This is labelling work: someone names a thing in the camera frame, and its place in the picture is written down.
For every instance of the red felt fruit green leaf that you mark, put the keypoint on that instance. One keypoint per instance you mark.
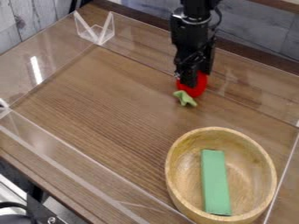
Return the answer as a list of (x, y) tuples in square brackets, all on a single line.
[(185, 94)]

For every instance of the wooden oval bowl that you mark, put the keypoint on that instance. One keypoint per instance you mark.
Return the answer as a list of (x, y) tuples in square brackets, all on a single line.
[(251, 175)]

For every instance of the clear acrylic tray enclosure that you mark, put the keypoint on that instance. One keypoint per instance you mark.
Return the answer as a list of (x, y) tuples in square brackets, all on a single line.
[(89, 117)]

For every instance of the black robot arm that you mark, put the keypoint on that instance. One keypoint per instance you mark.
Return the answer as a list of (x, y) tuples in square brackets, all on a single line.
[(205, 3)]

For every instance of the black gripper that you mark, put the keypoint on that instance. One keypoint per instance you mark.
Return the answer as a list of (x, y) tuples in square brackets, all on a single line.
[(192, 34)]

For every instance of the black clamp with cable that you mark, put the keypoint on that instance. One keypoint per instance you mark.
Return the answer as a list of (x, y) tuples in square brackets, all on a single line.
[(25, 210)]

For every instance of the green rectangular block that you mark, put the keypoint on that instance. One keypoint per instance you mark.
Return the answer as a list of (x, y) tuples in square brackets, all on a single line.
[(215, 187)]

